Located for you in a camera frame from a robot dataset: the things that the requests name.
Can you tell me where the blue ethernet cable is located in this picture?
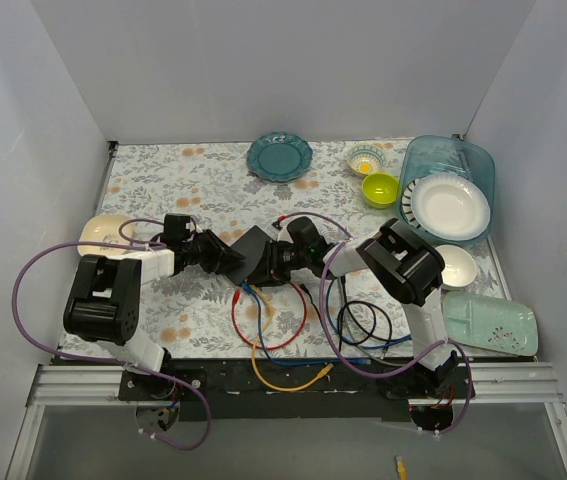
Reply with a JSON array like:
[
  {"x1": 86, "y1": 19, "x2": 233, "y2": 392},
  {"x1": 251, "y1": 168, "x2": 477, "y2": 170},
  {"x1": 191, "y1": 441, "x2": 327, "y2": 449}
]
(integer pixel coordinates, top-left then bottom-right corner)
[
  {"x1": 325, "y1": 279, "x2": 414, "y2": 351},
  {"x1": 240, "y1": 282, "x2": 372, "y2": 367}
]

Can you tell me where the black ethernet cable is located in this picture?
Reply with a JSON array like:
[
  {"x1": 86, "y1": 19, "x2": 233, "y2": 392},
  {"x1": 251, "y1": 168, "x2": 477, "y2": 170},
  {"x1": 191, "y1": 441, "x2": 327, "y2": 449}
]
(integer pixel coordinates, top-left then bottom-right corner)
[{"x1": 300, "y1": 283, "x2": 334, "y2": 351}]

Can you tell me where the black network switch box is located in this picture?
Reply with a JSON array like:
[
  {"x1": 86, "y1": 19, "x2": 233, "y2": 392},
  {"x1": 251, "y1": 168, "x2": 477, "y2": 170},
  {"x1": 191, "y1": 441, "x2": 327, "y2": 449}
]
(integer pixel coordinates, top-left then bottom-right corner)
[{"x1": 226, "y1": 226, "x2": 271, "y2": 285}]

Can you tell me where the red ethernet cable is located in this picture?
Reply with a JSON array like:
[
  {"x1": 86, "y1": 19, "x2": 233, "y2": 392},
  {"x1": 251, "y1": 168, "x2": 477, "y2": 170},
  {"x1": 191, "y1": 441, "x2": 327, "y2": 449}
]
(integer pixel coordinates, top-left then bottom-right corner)
[{"x1": 231, "y1": 280, "x2": 309, "y2": 351}]

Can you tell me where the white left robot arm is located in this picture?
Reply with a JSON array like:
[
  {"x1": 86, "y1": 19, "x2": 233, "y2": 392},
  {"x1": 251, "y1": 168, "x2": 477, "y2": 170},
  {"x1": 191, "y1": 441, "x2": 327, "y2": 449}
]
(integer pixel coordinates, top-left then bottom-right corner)
[{"x1": 63, "y1": 214, "x2": 245, "y2": 400}]

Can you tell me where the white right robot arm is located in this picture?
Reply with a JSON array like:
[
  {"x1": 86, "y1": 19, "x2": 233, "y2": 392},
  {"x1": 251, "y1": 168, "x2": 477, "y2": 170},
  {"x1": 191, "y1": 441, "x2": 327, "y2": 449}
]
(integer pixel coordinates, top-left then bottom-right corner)
[{"x1": 247, "y1": 216, "x2": 459, "y2": 398}]

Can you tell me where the floral table mat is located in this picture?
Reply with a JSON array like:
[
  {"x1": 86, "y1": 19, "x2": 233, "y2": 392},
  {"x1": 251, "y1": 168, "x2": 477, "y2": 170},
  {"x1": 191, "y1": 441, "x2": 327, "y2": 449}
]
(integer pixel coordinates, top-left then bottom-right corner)
[{"x1": 60, "y1": 138, "x2": 509, "y2": 359}]

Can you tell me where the lime green bowl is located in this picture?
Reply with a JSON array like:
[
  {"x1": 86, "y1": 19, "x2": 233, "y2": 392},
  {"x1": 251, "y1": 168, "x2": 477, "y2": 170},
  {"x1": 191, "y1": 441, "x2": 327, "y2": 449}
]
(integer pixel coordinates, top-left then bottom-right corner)
[{"x1": 361, "y1": 172, "x2": 399, "y2": 209}]

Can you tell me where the teal scalloped plate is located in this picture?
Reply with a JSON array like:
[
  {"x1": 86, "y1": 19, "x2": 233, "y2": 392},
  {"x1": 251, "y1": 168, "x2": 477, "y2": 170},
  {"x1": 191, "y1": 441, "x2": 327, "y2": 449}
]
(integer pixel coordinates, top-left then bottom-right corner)
[{"x1": 246, "y1": 132, "x2": 313, "y2": 183}]

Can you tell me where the cream panda dish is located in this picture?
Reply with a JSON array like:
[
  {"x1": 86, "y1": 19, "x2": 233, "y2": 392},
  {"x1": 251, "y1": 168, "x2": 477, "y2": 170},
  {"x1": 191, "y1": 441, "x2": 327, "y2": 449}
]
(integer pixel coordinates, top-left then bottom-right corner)
[{"x1": 77, "y1": 214, "x2": 130, "y2": 256}]

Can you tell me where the patterned small bowl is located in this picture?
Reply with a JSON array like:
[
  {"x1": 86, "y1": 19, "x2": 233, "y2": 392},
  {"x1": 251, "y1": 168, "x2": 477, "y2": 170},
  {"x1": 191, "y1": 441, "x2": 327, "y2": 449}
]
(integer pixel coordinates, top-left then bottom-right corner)
[{"x1": 347, "y1": 143, "x2": 386, "y2": 177}]

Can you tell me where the striped plate in bin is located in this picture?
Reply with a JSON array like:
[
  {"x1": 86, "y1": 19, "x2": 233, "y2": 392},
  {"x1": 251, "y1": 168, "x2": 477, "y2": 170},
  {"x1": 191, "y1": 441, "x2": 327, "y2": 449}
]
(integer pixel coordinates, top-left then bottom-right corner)
[{"x1": 400, "y1": 178, "x2": 423, "y2": 231}]

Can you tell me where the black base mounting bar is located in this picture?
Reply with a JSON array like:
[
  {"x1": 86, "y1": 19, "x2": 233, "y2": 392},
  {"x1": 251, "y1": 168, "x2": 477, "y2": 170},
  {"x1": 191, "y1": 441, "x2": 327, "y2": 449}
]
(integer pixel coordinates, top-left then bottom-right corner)
[{"x1": 117, "y1": 359, "x2": 469, "y2": 422}]

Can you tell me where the clear teal plastic bin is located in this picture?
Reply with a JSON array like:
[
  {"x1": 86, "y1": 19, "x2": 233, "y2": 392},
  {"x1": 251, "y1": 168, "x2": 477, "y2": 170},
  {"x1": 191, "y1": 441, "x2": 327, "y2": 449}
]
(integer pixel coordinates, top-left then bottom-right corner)
[{"x1": 398, "y1": 135, "x2": 495, "y2": 246}]

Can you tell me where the white round plate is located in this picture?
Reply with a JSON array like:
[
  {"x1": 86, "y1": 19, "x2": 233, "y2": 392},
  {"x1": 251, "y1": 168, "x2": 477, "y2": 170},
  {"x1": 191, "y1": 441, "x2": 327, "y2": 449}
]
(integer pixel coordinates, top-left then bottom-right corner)
[{"x1": 411, "y1": 173, "x2": 491, "y2": 241}]

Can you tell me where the small white bowl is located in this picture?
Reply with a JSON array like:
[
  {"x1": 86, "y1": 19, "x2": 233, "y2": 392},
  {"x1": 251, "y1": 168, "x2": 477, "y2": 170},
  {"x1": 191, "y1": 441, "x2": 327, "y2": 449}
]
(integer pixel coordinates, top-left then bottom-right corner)
[{"x1": 436, "y1": 245, "x2": 477, "y2": 290}]

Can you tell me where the mint green divided tray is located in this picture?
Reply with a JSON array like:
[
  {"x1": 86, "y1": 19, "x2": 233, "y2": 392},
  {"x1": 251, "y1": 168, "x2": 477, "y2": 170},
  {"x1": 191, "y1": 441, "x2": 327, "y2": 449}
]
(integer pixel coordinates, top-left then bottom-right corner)
[{"x1": 442, "y1": 291, "x2": 539, "y2": 357}]

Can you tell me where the yellow connector on floor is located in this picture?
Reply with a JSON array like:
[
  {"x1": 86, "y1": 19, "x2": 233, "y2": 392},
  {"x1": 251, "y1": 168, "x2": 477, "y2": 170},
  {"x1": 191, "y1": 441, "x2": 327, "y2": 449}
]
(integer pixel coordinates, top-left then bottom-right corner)
[{"x1": 394, "y1": 456, "x2": 407, "y2": 480}]

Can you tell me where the yellow ethernet cable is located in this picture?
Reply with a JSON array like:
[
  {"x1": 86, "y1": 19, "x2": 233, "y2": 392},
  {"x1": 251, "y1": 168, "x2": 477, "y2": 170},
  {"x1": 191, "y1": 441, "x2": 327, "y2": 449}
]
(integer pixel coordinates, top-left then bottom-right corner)
[{"x1": 250, "y1": 287, "x2": 334, "y2": 392}]

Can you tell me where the aluminium frame rail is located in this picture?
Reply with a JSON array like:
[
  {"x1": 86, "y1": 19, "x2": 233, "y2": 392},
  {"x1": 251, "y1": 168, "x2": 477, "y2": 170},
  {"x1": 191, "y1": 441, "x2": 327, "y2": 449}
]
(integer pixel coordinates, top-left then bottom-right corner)
[{"x1": 7, "y1": 360, "x2": 567, "y2": 479}]

